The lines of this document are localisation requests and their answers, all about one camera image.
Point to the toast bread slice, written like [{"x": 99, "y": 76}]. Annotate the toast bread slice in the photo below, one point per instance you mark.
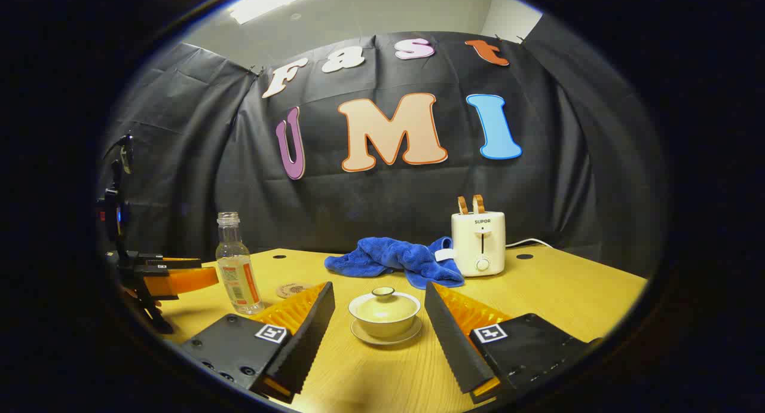
[
  {"x": 462, "y": 205},
  {"x": 479, "y": 204}
]

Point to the round cork coaster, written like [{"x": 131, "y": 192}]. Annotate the round cork coaster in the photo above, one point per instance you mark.
[{"x": 291, "y": 290}]

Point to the cream ceramic saucer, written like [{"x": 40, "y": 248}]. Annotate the cream ceramic saucer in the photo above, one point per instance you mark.
[{"x": 385, "y": 341}]

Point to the blue towel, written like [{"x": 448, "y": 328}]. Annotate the blue towel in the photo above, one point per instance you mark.
[{"x": 388, "y": 257}]

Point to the black backdrop cloth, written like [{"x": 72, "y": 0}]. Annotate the black backdrop cloth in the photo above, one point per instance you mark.
[{"x": 370, "y": 204}]

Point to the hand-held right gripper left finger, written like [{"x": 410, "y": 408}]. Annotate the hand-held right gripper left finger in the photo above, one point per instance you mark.
[{"x": 308, "y": 335}]

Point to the clear plastic water bottle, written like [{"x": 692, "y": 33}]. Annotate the clear plastic water bottle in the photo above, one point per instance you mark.
[{"x": 238, "y": 278}]

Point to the white toaster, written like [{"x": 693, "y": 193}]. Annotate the white toaster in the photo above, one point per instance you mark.
[{"x": 478, "y": 245}]

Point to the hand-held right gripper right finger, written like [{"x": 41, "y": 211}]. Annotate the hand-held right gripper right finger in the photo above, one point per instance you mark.
[{"x": 451, "y": 341}]

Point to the cream ceramic teacup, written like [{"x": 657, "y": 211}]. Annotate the cream ceramic teacup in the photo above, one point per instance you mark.
[{"x": 385, "y": 328}]

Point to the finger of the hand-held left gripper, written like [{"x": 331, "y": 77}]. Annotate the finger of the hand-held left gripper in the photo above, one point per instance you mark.
[
  {"x": 167, "y": 262},
  {"x": 179, "y": 280}
]

